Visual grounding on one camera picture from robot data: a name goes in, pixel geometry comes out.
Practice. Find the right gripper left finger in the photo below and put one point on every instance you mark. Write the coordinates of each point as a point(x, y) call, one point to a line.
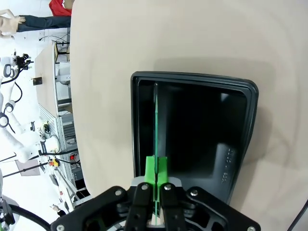
point(150, 173)

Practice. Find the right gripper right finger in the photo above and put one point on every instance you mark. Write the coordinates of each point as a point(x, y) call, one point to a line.
point(163, 170)

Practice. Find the green perforated circuit board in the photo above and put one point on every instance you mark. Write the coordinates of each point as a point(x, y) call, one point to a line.
point(156, 120)

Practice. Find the black plastic ESD tray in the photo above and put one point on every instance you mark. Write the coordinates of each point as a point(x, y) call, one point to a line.
point(192, 120)

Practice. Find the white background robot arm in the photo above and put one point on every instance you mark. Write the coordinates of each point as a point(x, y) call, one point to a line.
point(24, 150)

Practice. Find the black box with red display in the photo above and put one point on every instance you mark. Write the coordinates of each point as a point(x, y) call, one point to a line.
point(78, 172)

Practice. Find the yellow emergency stop button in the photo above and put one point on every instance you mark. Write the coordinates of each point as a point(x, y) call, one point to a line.
point(55, 162)

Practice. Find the grey slotted aluminium panel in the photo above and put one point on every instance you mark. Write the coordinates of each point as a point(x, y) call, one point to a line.
point(48, 130)

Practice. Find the grey flat sheet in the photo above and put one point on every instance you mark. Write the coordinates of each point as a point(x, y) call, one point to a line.
point(27, 167)

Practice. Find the wooden topped background table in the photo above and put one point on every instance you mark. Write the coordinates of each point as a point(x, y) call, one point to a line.
point(45, 72)

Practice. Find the small black table device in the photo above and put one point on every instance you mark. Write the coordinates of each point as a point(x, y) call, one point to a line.
point(37, 81)

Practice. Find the brown cardboard box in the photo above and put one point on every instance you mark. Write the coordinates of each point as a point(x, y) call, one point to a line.
point(68, 3)

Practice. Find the beige mannequin with jeans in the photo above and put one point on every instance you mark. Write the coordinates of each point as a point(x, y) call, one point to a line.
point(36, 22)

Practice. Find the red cloth bag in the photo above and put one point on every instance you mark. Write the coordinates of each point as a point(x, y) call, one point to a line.
point(59, 7)

